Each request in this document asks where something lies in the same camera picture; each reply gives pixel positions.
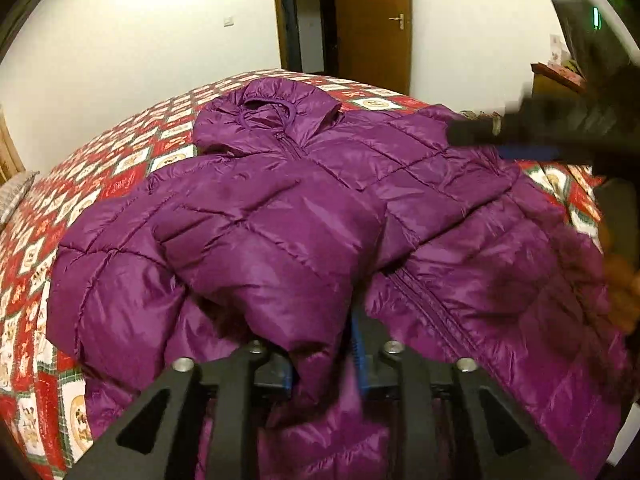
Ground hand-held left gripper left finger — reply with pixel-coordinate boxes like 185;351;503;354
62;340;301;480

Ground purple puffer jacket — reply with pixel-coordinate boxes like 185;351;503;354
45;79;633;480

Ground wooden dresser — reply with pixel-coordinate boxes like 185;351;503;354
531;62;587;107

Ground cream headboard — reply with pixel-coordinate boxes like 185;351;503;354
0;107;26;186

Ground red printed patchwork quilt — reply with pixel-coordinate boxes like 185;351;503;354
0;67;607;480

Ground grey patterned pillow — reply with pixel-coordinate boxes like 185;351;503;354
0;170;41;226

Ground wooden door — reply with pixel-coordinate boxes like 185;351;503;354
332;0;414;96

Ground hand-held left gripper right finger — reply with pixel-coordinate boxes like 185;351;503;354
349;309;587;480

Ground white gift bag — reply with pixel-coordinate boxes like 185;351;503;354
549;34;571;66

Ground pink flat box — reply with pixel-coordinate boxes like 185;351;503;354
534;62;584;82

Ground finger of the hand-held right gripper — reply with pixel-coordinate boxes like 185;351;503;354
446;115;561;161

